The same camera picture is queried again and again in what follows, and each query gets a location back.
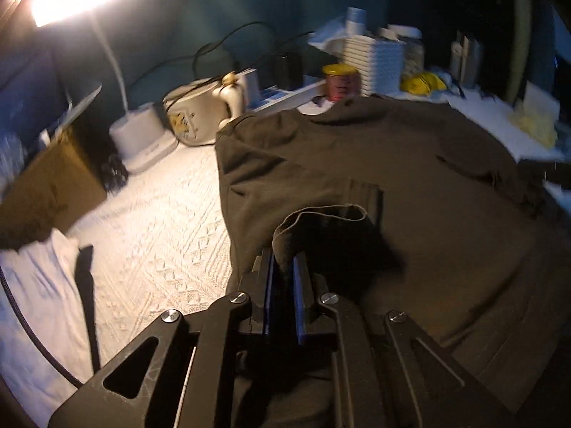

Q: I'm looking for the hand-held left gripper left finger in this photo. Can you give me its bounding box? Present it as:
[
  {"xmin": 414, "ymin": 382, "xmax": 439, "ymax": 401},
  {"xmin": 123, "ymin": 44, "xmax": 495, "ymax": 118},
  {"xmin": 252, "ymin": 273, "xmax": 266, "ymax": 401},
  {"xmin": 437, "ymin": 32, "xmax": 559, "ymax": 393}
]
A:
[{"xmin": 48, "ymin": 249, "xmax": 275, "ymax": 428}]

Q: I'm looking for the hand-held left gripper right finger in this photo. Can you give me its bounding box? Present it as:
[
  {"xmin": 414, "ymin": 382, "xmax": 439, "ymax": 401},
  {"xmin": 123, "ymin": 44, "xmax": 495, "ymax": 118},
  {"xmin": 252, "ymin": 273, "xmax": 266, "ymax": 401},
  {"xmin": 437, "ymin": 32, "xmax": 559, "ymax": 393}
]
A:
[{"xmin": 292, "ymin": 252, "xmax": 520, "ymax": 428}]

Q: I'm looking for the olive brown printed t-shirt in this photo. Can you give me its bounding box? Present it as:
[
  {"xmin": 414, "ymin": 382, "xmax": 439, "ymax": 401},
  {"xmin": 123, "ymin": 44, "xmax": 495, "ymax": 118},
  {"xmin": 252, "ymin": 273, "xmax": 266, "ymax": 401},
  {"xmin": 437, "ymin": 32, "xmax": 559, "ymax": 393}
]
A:
[{"xmin": 215, "ymin": 93, "xmax": 571, "ymax": 428}]

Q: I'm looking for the cream bear mug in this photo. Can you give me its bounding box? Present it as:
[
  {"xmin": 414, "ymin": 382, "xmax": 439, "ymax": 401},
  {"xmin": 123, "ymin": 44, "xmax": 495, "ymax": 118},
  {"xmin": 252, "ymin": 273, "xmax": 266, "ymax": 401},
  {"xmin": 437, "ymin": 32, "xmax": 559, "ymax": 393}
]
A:
[{"xmin": 163, "ymin": 71, "xmax": 248, "ymax": 148}]

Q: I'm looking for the white power strip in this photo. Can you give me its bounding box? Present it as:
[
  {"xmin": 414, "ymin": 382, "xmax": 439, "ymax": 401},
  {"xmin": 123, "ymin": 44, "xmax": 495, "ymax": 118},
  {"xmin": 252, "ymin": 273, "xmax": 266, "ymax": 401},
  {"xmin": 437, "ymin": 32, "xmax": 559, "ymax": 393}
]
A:
[{"xmin": 247, "ymin": 78, "xmax": 328, "ymax": 112}]

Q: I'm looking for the black clip bundle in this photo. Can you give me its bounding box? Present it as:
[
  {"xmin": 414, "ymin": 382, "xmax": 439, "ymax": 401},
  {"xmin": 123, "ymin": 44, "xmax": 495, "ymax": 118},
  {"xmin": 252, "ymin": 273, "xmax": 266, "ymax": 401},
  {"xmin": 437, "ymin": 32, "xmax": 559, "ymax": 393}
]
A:
[{"xmin": 87, "ymin": 138, "xmax": 130, "ymax": 192}]

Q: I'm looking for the white desk lamp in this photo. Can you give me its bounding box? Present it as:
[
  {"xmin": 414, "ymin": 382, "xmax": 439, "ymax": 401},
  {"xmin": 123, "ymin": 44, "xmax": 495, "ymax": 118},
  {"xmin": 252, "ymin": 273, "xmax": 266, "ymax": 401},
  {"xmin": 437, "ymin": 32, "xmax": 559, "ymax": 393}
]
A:
[{"xmin": 29, "ymin": 0, "xmax": 179, "ymax": 174}]

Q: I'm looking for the white charger adapter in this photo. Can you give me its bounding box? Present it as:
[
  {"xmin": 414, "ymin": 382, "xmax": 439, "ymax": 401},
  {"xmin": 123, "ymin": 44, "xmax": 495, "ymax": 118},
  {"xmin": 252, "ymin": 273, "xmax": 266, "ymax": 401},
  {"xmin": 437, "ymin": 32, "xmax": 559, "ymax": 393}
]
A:
[{"xmin": 244, "ymin": 69, "xmax": 262, "ymax": 103}]

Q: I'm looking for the red can yellow lid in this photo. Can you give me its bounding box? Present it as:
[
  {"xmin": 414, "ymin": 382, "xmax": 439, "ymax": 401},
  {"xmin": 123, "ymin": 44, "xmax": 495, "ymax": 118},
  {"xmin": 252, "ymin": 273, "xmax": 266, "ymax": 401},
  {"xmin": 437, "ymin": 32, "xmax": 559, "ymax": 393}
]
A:
[{"xmin": 322, "ymin": 65, "xmax": 361, "ymax": 104}]

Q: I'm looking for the black charger adapter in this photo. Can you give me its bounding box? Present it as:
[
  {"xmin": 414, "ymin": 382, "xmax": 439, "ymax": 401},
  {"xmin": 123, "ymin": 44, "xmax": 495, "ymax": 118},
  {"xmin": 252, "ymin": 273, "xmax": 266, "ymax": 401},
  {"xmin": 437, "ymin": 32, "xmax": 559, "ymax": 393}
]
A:
[{"xmin": 274, "ymin": 52, "xmax": 304, "ymax": 92}]

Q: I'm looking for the white cloth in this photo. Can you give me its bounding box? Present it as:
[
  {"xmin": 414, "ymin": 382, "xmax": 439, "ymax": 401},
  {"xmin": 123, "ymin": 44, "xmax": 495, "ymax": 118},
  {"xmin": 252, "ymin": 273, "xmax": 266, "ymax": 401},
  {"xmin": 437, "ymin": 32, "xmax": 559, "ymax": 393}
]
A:
[{"xmin": 0, "ymin": 229, "xmax": 101, "ymax": 415}]

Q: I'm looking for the cardboard box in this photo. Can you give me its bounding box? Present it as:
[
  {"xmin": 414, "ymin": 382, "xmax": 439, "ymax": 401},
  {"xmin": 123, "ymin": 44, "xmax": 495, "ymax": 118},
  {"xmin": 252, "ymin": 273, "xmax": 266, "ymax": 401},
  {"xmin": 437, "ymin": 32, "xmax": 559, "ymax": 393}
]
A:
[{"xmin": 0, "ymin": 125, "xmax": 108, "ymax": 250}]

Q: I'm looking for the white perforated plastic basket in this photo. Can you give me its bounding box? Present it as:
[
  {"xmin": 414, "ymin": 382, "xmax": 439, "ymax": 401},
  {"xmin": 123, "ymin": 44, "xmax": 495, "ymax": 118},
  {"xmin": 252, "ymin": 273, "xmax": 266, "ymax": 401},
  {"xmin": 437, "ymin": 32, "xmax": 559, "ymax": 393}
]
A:
[{"xmin": 343, "ymin": 36, "xmax": 406, "ymax": 96}]

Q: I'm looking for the yellow packet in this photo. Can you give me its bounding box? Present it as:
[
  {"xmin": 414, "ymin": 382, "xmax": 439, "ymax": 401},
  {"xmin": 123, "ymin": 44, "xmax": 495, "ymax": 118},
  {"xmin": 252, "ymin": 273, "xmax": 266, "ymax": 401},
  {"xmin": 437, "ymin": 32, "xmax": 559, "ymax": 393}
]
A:
[{"xmin": 400, "ymin": 72, "xmax": 447, "ymax": 95}]

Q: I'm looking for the crumpled white tissue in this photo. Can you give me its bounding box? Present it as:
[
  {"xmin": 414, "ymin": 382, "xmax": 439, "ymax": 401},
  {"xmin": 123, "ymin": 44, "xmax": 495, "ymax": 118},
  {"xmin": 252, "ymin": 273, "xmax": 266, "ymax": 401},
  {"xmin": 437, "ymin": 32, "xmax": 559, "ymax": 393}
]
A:
[{"xmin": 308, "ymin": 18, "xmax": 353, "ymax": 50}]

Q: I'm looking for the steel thermos bottle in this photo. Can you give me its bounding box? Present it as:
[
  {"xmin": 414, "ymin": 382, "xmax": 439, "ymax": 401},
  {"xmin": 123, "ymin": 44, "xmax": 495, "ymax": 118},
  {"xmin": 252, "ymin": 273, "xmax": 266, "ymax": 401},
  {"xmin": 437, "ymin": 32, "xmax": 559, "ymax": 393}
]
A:
[{"xmin": 450, "ymin": 31, "xmax": 485, "ymax": 90}]

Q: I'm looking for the yellow tissue pack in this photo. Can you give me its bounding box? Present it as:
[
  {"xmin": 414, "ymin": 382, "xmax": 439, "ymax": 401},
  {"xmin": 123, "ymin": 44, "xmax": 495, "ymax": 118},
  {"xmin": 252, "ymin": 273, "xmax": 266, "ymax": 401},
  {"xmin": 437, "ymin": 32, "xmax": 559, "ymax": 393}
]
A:
[{"xmin": 511, "ymin": 82, "xmax": 560, "ymax": 148}]

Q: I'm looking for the teal curtain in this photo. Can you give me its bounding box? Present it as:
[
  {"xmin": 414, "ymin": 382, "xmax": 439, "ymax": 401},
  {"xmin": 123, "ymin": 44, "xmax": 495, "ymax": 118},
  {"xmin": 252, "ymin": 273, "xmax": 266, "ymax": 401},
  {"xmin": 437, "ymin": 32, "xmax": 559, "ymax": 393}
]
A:
[{"xmin": 0, "ymin": 0, "xmax": 402, "ymax": 112}]

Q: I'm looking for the yellow green curtain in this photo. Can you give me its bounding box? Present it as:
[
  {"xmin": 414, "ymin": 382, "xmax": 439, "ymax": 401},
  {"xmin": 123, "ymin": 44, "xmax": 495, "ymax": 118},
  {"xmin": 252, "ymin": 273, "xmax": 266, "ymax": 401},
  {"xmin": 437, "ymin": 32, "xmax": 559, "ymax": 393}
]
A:
[{"xmin": 509, "ymin": 0, "xmax": 534, "ymax": 99}]

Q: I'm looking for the black braided cable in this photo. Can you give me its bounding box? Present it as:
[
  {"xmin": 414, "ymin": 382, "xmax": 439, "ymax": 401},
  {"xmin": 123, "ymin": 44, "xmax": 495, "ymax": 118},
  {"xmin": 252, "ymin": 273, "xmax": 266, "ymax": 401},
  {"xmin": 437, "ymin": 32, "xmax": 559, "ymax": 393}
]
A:
[{"xmin": 0, "ymin": 265, "xmax": 85, "ymax": 388}]

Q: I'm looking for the black usb cable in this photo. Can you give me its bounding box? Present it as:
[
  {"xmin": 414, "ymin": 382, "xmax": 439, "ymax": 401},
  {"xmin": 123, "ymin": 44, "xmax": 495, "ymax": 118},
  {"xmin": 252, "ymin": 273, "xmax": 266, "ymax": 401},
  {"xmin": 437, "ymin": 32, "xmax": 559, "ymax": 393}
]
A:
[{"xmin": 134, "ymin": 22, "xmax": 313, "ymax": 94}]

